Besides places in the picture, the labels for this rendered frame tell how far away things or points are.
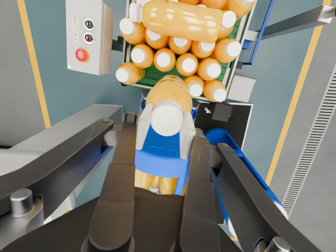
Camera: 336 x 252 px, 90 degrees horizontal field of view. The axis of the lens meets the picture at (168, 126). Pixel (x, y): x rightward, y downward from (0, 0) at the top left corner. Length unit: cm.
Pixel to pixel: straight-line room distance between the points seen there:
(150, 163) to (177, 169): 8
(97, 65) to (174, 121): 43
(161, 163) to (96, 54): 38
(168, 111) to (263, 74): 167
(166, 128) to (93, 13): 46
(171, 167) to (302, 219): 262
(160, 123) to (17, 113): 223
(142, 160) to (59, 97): 162
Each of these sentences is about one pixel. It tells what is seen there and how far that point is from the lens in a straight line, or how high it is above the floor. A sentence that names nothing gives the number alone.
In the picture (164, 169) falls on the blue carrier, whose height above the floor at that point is 123.
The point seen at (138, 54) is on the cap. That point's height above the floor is 112.
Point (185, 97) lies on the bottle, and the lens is 23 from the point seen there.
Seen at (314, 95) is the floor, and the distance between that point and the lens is 213.
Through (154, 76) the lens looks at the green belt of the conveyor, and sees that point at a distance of 75.
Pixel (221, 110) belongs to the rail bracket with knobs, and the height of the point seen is 100.
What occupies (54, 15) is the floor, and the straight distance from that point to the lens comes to 197.
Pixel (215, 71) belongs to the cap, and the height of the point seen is 112.
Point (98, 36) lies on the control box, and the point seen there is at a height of 110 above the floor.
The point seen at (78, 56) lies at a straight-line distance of 60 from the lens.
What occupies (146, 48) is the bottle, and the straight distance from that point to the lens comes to 57.
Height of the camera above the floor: 164
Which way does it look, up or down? 69 degrees down
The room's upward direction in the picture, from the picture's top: 174 degrees counter-clockwise
